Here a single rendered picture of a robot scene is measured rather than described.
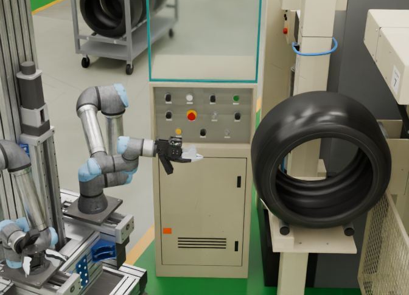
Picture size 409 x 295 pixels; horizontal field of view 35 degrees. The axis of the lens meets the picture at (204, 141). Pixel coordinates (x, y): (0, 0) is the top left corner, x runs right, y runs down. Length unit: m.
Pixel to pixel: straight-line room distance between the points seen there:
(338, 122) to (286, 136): 0.21
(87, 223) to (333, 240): 1.22
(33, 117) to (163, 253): 1.37
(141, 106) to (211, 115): 2.60
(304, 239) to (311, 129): 0.61
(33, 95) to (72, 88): 3.58
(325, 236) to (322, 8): 1.02
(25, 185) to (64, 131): 2.94
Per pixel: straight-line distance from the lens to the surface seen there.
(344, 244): 2.98
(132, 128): 5.56
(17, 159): 2.65
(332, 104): 2.66
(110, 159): 2.78
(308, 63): 2.87
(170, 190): 3.58
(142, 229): 4.35
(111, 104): 3.02
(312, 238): 2.99
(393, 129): 3.23
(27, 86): 2.80
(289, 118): 2.61
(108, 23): 6.86
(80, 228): 3.35
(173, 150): 2.71
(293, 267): 3.46
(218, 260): 3.86
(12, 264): 2.73
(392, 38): 2.50
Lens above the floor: 2.60
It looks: 29 degrees down
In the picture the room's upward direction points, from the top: straight up
